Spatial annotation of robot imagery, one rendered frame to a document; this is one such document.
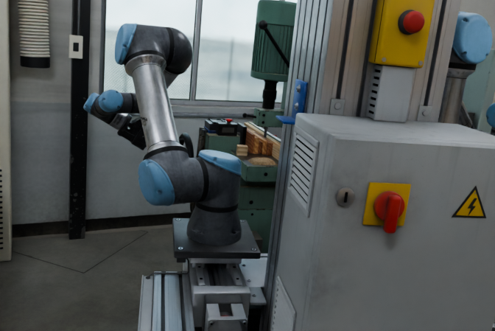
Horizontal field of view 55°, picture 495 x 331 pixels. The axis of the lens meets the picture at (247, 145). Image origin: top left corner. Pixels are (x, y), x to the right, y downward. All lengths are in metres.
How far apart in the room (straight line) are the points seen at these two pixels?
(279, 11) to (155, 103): 0.80
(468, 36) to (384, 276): 0.64
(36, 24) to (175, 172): 1.82
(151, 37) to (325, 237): 0.84
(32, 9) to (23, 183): 1.04
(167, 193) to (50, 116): 2.00
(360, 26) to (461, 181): 0.33
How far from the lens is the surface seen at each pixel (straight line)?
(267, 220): 1.90
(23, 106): 3.09
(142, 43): 1.36
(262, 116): 1.97
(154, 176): 1.16
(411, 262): 0.82
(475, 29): 1.25
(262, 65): 1.92
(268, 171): 1.77
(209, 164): 1.22
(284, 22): 1.91
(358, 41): 0.91
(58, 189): 3.23
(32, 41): 2.86
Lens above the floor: 1.36
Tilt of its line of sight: 13 degrees down
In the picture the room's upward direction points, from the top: 6 degrees clockwise
